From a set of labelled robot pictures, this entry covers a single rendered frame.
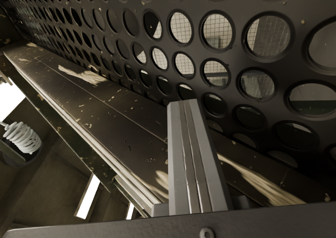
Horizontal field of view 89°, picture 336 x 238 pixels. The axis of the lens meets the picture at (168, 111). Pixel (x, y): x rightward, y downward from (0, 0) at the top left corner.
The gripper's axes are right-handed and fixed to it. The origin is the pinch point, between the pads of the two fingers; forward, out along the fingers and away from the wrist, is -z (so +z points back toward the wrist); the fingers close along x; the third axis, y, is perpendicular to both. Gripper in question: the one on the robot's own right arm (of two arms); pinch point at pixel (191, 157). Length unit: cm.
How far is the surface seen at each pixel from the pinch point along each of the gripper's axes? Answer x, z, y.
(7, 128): 54, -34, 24
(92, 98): 10.6, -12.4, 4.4
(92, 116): 9.5, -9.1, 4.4
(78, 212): 228, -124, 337
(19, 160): 62, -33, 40
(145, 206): 20, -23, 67
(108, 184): 50, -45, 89
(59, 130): 51, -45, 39
